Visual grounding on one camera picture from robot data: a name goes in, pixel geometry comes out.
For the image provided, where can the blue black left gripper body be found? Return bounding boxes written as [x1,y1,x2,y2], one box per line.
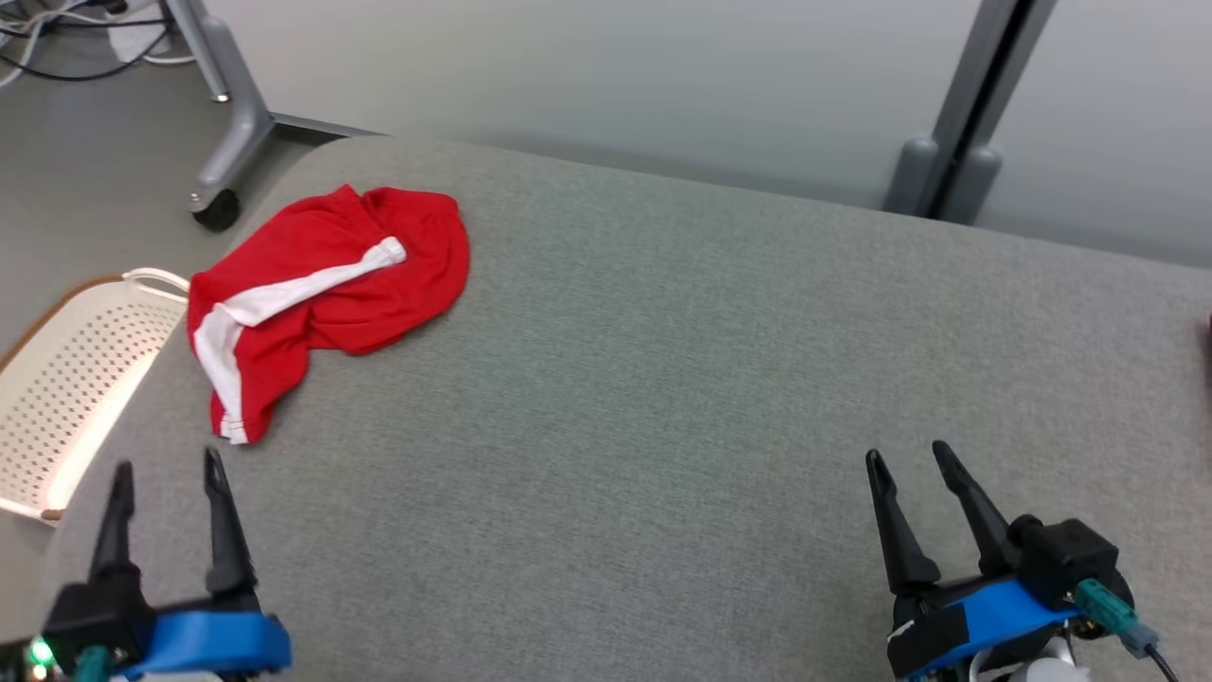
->
[118,589,293,682]

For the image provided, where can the white floor cable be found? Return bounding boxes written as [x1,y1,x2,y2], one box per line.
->
[0,0,195,86]

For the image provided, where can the grey partition post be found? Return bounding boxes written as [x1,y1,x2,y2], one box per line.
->
[882,0,1060,226]

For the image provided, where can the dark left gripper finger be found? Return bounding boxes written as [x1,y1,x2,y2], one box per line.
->
[88,460,141,583]
[203,447,258,596]

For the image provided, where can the red white-trimmed shorts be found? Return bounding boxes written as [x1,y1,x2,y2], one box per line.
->
[186,184,472,446]

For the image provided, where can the grey wheeled stand leg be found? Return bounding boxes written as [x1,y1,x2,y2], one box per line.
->
[163,0,277,233]

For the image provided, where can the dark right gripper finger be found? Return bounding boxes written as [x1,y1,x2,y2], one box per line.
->
[864,449,943,596]
[932,440,1014,574]

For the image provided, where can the white perforated laundry basket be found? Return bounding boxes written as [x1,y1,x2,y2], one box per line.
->
[0,268,192,525]

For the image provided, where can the right teal-plug black cable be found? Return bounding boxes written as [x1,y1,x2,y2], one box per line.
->
[1075,580,1180,682]

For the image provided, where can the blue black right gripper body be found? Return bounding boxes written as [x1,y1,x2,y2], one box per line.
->
[885,568,1135,682]

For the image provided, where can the black floor cable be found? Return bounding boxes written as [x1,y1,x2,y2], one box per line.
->
[0,0,171,84]

